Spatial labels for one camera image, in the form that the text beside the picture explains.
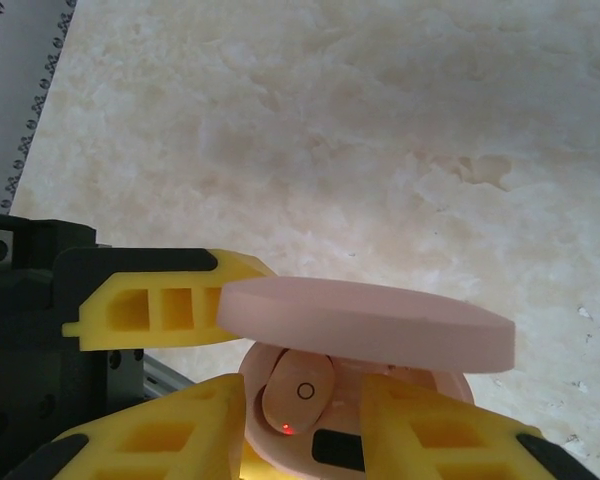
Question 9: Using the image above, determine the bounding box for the pink earbud charging case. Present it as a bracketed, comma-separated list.
[213, 276, 517, 480]

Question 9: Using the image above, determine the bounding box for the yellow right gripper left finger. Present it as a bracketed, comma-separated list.
[7, 372, 246, 480]

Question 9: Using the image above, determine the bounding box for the pink wireless earbud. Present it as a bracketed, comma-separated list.
[258, 349, 337, 437]

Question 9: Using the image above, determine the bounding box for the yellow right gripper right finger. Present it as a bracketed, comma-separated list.
[360, 373, 600, 480]

